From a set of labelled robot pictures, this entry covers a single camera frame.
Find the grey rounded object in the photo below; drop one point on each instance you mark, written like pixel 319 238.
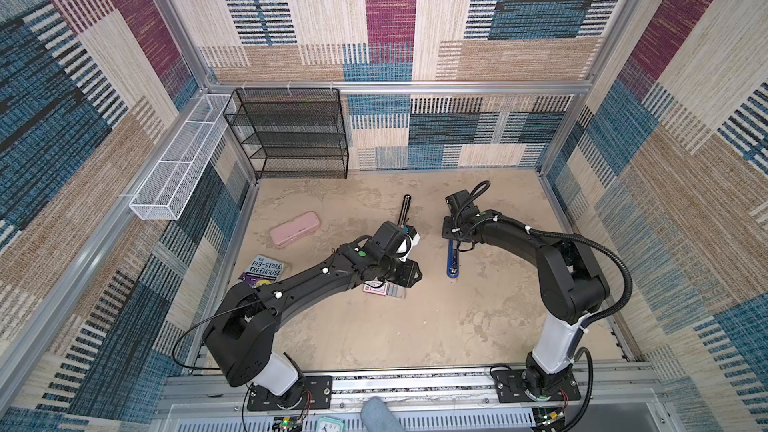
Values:
pixel 376 417

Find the white wire basket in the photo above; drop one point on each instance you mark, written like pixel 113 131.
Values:
pixel 166 191

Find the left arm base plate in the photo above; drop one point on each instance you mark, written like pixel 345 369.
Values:
pixel 313 392

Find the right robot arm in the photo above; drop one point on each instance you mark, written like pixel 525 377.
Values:
pixel 572 285

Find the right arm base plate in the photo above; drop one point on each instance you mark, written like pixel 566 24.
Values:
pixel 512 386

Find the teal electronics box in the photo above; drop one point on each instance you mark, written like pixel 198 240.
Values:
pixel 329 424

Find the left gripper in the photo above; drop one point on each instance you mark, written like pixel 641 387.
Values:
pixel 407 279

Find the black mesh shelf rack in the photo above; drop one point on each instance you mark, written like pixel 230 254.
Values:
pixel 290 133

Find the purple paperback book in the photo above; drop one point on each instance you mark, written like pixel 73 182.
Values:
pixel 262 271

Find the black stapler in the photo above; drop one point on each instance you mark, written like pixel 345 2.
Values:
pixel 404 210

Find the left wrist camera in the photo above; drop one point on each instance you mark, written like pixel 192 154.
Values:
pixel 412 240

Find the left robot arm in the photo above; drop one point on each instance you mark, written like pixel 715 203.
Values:
pixel 240 334

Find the red white staple box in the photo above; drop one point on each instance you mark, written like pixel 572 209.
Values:
pixel 379 289

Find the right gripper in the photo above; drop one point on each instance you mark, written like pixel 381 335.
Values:
pixel 446 231

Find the pink pencil case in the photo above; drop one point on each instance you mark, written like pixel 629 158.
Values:
pixel 295 229

